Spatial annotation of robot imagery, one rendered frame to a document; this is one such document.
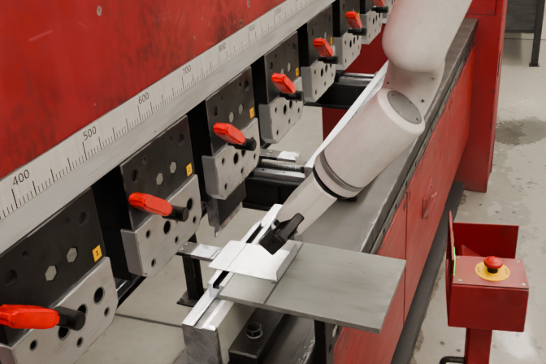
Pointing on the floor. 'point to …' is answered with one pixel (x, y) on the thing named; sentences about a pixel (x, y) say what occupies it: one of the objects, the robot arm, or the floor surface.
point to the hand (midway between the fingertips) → (279, 232)
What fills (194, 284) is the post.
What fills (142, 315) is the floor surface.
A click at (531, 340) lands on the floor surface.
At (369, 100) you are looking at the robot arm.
